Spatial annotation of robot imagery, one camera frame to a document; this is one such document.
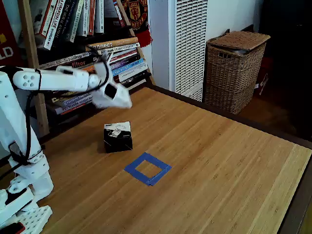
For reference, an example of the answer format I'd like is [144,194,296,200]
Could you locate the black and white box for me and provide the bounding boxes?
[103,121,134,154]

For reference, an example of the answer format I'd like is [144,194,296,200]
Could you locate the black spine book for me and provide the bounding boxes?
[120,71,150,90]

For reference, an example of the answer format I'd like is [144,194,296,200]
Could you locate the thick white spine book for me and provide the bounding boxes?
[118,62,149,83]

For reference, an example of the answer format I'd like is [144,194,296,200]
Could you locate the lavender spine book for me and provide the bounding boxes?
[60,94,95,109]

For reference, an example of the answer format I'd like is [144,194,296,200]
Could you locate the orange spine flat book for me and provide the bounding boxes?
[78,63,96,74]

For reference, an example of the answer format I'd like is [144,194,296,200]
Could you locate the blue spine book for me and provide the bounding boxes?
[112,58,145,78]

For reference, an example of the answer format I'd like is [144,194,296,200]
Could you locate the purple spine book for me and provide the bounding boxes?
[111,54,141,70]

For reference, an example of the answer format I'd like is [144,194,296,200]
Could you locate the red white striped book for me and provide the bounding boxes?
[112,48,138,64]

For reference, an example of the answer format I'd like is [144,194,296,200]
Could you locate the black no filter book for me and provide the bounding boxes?
[40,55,98,71]

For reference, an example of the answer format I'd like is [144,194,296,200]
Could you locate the white Modern Romance book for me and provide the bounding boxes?
[97,42,141,57]

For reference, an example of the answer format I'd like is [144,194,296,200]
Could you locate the tan Connect book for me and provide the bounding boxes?
[85,37,139,52]

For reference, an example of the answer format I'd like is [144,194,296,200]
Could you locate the grey spine book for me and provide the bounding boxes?
[39,52,91,71]

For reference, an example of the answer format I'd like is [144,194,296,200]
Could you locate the blue tape square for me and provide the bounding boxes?
[123,152,173,187]

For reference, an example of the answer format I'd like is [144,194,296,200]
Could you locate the white spine upright book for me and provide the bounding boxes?
[94,0,105,34]

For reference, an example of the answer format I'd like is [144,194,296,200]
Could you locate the narrow white book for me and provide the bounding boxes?
[81,0,90,37]

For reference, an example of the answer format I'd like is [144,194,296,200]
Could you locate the orange spine upright book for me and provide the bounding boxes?
[87,0,97,36]

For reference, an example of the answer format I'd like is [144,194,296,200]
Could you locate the thin red leaning book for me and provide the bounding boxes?
[112,0,127,28]

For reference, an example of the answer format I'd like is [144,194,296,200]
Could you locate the green spine book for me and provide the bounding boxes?
[65,0,85,43]

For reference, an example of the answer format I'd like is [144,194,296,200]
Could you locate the red football scarf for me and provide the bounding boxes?
[121,0,154,48]

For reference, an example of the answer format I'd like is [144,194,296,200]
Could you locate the white louvered heater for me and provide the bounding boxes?
[168,0,209,102]

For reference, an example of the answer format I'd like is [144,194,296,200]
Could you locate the wooden ladder bookshelf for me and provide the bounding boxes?
[18,0,156,137]

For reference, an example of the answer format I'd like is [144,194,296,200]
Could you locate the black Moral Animal book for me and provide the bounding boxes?
[52,0,76,47]

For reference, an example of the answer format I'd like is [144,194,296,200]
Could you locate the white Financial Life book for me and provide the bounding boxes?
[43,0,68,51]

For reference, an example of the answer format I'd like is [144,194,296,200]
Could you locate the red spine book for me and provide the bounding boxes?
[30,0,59,38]

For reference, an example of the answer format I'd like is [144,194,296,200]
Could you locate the wicker laundry basket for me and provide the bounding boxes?
[203,30,271,115]

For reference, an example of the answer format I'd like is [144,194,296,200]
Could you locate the white perforated mounting plate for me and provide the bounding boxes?
[13,204,54,234]

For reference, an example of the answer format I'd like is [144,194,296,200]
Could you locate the red bag white print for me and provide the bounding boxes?
[253,57,273,97]

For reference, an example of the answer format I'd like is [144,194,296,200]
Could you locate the red black clamp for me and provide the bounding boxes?
[0,221,26,234]

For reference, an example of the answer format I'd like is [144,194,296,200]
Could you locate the camera on white bracket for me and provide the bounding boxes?
[93,52,115,82]

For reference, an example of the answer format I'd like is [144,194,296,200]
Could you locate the black cable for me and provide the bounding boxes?
[0,45,110,182]

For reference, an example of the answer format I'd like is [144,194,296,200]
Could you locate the red yellow wall banner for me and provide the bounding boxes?
[0,0,25,68]

